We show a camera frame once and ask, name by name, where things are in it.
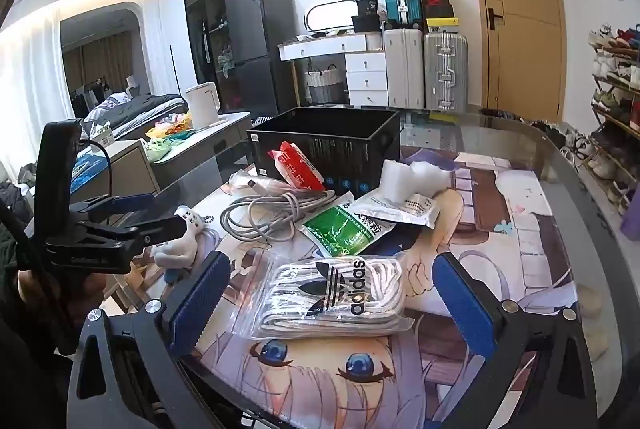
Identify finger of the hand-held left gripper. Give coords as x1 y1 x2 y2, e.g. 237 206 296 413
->
80 213 187 247
69 193 157 220

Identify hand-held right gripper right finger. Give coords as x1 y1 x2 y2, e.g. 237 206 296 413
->
432 251 598 429

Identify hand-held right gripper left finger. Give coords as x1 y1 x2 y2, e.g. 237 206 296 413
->
66 251 233 429

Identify white plush toy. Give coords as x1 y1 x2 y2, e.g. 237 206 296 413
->
154 205 219 271

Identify bagged white socks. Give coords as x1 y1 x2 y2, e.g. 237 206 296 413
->
248 255 416 341

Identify red white tissue packet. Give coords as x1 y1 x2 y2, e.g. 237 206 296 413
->
267 141 326 196

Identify black storage box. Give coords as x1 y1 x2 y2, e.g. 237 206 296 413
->
246 107 402 196

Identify beige cabinet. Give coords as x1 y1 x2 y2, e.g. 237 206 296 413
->
70 139 162 230

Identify pile of colourful packets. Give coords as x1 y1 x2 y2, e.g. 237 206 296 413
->
144 111 194 160

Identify white curtain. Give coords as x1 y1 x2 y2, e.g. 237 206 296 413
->
0 9 63 174

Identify bed with grey bedding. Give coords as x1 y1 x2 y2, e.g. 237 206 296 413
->
82 94 188 140

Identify printed desk mat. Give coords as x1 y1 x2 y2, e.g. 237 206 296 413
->
112 146 608 429

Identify grey white side table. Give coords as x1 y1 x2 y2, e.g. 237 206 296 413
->
145 111 254 190

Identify white flat packet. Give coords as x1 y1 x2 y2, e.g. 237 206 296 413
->
348 191 442 230

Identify white electric kettle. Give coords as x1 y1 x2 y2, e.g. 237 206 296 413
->
186 82 224 130

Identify green white packet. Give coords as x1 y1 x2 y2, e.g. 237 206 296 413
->
301 191 397 260

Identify purple bag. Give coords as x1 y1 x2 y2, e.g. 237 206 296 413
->
620 189 640 242

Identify shoes beside door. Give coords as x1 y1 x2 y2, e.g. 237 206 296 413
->
480 108 595 170

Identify dark grey fridge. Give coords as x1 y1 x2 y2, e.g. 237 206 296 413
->
225 0 299 116

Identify black glass wardrobe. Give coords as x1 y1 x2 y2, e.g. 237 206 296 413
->
181 0 253 98

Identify woven laundry basket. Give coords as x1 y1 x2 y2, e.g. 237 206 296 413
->
305 65 347 104

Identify silver suitcase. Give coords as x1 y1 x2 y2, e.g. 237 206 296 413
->
423 33 469 112

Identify white suitcase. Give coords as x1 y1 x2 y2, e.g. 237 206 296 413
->
383 28 426 110

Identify wooden shoe rack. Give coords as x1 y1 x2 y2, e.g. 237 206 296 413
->
587 25 640 217

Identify white dresser with drawers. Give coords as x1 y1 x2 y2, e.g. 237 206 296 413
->
278 33 390 107

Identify oval mirror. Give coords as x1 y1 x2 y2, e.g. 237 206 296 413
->
305 0 358 34

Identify wooden door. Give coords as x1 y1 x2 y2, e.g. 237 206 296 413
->
460 0 568 122

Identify rows of shoes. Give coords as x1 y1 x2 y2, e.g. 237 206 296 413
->
587 25 640 216

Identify yellow black shoe box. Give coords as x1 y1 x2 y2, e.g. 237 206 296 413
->
425 17 459 34

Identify black bag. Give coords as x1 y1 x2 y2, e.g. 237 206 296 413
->
350 0 385 34

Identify red black shoe box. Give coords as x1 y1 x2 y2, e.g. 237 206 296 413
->
421 0 455 20

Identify black cable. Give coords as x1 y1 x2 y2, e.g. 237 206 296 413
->
77 140 113 202

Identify grey coiled cable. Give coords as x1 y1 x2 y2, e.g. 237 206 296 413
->
220 174 347 243

